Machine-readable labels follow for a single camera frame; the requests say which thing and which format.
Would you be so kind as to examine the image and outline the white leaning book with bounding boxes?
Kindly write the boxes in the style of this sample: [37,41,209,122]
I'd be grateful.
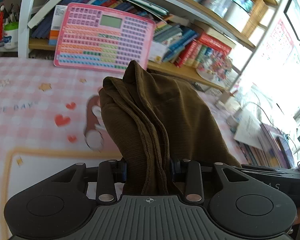
[27,0,62,29]

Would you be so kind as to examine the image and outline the stack of notebooks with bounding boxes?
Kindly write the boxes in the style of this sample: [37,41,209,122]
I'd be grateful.
[237,123,296,169]

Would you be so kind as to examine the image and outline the brown corduroy pants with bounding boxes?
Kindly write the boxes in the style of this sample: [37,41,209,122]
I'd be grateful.
[99,61,239,196]

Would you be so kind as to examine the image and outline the colourful flower ornament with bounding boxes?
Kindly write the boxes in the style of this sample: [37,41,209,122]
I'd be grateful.
[196,52,233,86]

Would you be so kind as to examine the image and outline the pink toy keyboard tablet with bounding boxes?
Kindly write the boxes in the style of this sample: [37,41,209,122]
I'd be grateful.
[53,3,155,73]

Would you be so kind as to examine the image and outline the white paper sheet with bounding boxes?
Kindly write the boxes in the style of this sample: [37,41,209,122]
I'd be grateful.
[234,109,263,150]

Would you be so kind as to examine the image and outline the pink checkered desk mat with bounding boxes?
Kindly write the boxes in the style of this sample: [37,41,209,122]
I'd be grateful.
[0,57,244,239]

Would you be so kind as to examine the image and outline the red dictionary books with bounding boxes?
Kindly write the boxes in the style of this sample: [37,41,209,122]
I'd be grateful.
[173,32,235,68]

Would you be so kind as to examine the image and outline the white green pen cup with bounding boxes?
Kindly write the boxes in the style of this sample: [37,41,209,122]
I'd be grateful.
[4,22,19,50]

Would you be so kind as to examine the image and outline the orange white box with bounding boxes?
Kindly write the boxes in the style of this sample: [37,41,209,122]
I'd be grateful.
[48,5,68,46]

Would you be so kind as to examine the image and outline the white bookshelf frame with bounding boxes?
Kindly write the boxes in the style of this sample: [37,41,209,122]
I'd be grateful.
[17,0,281,93]

